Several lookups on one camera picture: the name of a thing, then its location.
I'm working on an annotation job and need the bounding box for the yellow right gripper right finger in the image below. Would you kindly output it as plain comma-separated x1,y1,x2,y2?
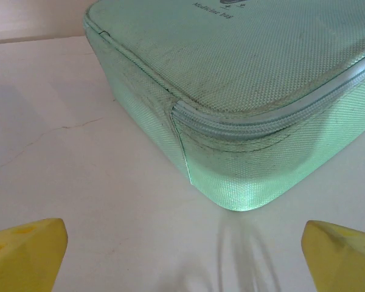
301,219,365,292

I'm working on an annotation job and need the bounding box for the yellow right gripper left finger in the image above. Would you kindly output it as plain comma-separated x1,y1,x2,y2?
0,217,69,292

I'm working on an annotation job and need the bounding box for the mint green medicine bag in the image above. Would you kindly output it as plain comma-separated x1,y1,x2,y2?
83,0,365,213

